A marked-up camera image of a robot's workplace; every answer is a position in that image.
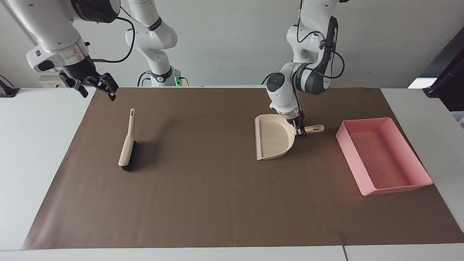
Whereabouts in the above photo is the black stand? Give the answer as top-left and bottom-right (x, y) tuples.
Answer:
(422, 36), (464, 112)
(0, 75), (20, 98)

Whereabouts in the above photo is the white power strip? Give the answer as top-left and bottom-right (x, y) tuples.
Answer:
(38, 74), (70, 88)

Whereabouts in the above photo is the pink plastic bin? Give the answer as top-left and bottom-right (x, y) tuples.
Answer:
(336, 117), (434, 196)

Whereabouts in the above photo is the beige plastic dustpan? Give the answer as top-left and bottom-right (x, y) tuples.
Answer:
(254, 114), (325, 161)

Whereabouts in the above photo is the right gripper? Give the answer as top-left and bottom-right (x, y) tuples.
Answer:
(59, 57), (119, 102)

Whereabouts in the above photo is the beige brush with black bristles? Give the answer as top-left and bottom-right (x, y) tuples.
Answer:
(118, 108), (138, 172)

